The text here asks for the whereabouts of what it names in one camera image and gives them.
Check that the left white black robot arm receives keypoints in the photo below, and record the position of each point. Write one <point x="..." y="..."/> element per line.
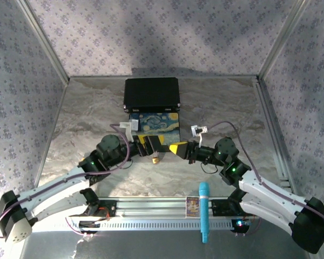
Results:
<point x="56" y="183"/>

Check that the black circuit board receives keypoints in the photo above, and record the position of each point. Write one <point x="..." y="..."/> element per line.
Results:
<point x="89" y="224"/>

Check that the grey metal sheet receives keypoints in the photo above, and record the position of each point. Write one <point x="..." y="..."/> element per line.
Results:
<point x="151" y="245"/>

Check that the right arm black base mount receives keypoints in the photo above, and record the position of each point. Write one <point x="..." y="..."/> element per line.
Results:
<point x="221" y="206"/>

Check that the starry night painting tin box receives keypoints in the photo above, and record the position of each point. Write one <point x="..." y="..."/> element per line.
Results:
<point x="156" y="124"/>

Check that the aluminium side rail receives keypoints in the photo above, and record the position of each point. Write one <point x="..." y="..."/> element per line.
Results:
<point x="275" y="135"/>

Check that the small purple picture card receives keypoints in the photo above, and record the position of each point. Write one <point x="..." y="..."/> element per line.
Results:
<point x="192" y="207"/>

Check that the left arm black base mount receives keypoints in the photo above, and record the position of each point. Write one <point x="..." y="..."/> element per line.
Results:
<point x="108" y="209"/>

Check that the aluminium frame post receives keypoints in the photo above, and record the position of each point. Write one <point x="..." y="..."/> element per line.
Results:
<point x="43" y="40"/>
<point x="283" y="40"/>

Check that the brass padlock with steel shackle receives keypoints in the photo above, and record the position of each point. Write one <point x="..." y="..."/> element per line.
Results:
<point x="155" y="160"/>

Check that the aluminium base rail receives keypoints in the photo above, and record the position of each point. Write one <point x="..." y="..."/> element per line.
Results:
<point x="151" y="206"/>

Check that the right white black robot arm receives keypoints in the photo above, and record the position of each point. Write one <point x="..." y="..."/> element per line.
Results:
<point x="270" y="194"/>

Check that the circuit board with lit LED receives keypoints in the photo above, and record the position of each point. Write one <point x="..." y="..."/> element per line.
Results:
<point x="240" y="224"/>

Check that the blue toy microphone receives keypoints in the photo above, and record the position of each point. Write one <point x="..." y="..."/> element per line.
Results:
<point x="204" y="210"/>

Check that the black hard case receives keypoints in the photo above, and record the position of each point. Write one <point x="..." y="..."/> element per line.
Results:
<point x="151" y="93"/>

